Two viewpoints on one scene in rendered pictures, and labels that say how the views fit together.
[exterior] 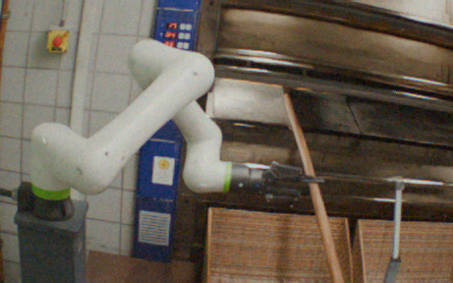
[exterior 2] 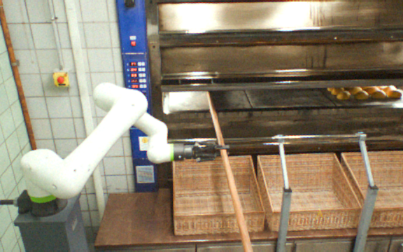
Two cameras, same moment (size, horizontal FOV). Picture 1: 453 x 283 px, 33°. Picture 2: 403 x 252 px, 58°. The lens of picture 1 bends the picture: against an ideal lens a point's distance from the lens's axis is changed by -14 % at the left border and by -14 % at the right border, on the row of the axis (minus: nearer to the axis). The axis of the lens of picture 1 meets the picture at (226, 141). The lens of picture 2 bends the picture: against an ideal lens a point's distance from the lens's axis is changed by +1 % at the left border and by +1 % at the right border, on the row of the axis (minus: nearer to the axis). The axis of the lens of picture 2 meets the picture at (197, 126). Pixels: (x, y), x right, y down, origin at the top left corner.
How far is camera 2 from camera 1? 0.80 m
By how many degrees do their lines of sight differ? 6
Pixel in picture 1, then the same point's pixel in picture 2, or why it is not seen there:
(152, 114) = (107, 136)
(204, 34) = (154, 66)
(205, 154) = (157, 141)
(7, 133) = (42, 136)
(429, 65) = (297, 59)
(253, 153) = (192, 127)
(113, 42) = (101, 77)
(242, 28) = (174, 59)
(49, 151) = (33, 173)
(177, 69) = (121, 103)
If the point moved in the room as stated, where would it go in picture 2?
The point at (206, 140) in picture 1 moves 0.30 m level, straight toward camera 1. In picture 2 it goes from (157, 133) to (152, 162)
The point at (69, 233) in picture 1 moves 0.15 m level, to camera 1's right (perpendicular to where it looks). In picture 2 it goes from (59, 223) to (97, 223)
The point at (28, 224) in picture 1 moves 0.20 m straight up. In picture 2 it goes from (26, 224) to (15, 181)
